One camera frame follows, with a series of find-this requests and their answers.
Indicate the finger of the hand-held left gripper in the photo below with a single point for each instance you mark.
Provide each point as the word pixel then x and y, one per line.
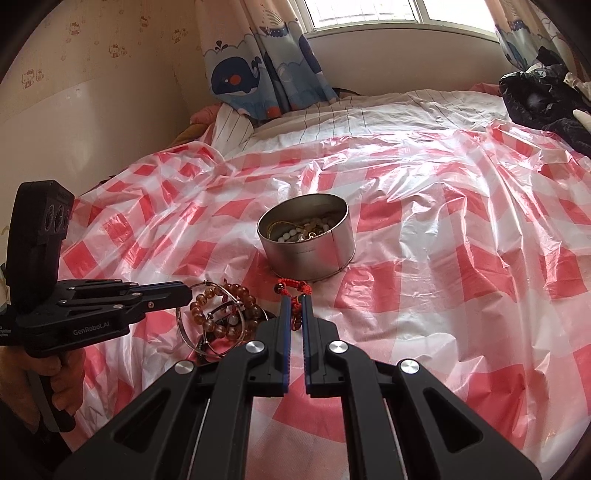
pixel 173 295
pixel 101 285

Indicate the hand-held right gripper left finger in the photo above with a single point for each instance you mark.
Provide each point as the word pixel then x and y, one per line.
pixel 286 332

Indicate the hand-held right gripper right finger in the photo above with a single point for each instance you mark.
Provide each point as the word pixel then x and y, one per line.
pixel 308 332

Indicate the silver bangle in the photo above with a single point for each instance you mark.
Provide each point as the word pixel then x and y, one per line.
pixel 184 330

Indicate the round metal tin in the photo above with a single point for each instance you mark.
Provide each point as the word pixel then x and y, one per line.
pixel 309 249

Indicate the person's left hand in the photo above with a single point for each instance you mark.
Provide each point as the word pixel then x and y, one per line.
pixel 69 385

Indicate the brown cloth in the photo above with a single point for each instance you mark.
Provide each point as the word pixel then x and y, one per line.
pixel 189 134

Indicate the red white checked plastic sheet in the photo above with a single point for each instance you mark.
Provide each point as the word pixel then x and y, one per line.
pixel 438 230

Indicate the pink cloth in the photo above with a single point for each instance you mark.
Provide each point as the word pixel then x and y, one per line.
pixel 205 114

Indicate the striped white bedsheet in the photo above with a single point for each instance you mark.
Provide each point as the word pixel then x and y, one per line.
pixel 369 113

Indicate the whale print curtain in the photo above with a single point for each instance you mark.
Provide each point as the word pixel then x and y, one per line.
pixel 249 69

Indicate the dark clothes pile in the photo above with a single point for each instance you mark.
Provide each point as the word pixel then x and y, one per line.
pixel 540 101

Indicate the window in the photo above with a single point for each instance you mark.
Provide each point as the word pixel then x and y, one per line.
pixel 397 11

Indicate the white object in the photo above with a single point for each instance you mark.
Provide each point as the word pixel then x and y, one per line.
pixel 582 116

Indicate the tree print curtain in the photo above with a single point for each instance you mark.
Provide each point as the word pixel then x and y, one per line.
pixel 521 32

